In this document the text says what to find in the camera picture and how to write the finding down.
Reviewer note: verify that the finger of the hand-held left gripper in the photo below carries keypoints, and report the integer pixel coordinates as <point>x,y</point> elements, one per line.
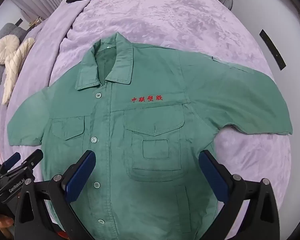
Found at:
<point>32,158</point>
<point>12,158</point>

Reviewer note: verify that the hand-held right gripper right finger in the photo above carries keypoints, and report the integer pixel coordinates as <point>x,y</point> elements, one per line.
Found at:
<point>212,177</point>

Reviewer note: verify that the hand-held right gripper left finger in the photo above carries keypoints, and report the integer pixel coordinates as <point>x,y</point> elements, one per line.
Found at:
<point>81,177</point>

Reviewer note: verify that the green short-sleeved work shirt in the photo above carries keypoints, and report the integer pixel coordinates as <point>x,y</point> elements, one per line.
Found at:
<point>152,85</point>

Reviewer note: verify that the person's left hand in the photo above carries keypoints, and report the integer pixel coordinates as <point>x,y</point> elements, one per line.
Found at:
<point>2,223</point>

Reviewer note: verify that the cream twisted knit pillow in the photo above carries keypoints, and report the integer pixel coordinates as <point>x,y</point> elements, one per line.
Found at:
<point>15,67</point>

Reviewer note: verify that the cream round pleated pillow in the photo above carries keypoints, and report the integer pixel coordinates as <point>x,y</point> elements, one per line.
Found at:
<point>5,48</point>

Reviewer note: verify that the black perforated strip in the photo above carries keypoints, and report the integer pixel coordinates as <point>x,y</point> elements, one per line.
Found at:
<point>272,50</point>

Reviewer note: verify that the pale pleated curtain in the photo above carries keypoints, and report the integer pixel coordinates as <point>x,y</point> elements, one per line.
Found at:
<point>40,2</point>

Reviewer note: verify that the purple plush blanket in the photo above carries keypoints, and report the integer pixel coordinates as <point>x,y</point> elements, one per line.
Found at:
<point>165,12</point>

